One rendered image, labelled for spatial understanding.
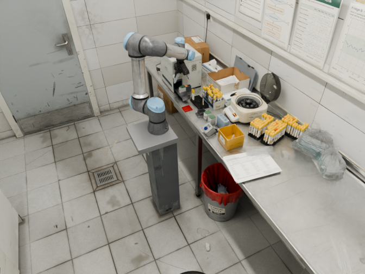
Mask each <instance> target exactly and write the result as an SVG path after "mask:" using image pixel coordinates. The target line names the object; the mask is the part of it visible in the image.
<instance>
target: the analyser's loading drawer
mask: <svg viewBox="0 0 365 274"><path fill-rule="evenodd" d="M179 87H180V86H176V87H174V90H175V91H176V92H177V93H178V95H179V96H180V97H181V98H182V100H183V101H185V100H188V99H190V95H188V94H187V91H183V92H181V93H179Z"/></svg>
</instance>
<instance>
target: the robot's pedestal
mask: <svg viewBox="0 0 365 274"><path fill-rule="evenodd" d="M146 160H147V167H148V174H149V180H150V187H151V191H152V198H153V202H154V204H155V206H156V208H157V210H158V213H159V215H160V216H163V215H165V214H168V213H170V212H173V211H175V210H177V209H180V194H179V173H178V151H177V143H175V144H172V145H169V146H166V147H163V148H159V149H157V150H154V151H151V152H148V153H146Z"/></svg>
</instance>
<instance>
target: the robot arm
mask: <svg viewBox="0 0 365 274"><path fill-rule="evenodd" d="M123 46H124V49H125V50H126V51H128V56H129V57H130V58H131V66H132V73H133V86H134V92H133V93H132V95H131V96H130V99H129V105H130V107H131V108H132V109H134V110H135V111H138V112H140V113H143V114H145V115H148V116H149V123H148V131H149V133H151V134H153V135H163V134H165V133H166V132H167V131H168V130H169V125H168V123H167V121H166V115H165V104H164V101H163V100H162V99H160V98H158V97H155V98H154V97H152V98H149V93H148V92H147V89H146V70H145V60H144V59H145V57H146V56H150V57H164V56H166V57H168V58H176V61H177V62H176V63H175V64H174V69H175V74H174V75H173V78H174V83H176V82H177V79H178V77H179V74H178V73H180V74H181V73H183V75H187V77H188V79H189V80H190V72H189V70H188V68H187V66H186V64H185V63H184V60H188V61H193V60H194V58H195V55H196V54H195V51H193V50H191V49H186V48H185V39H184V38H182V37H178V38H175V43H174V44H172V45H169V44H166V43H165V42H164V41H160V40H158V39H156V38H153V37H151V36H148V35H143V34H139V33H134V32H131V33H128V34H127V35H126V37H125V38H124V41H123Z"/></svg>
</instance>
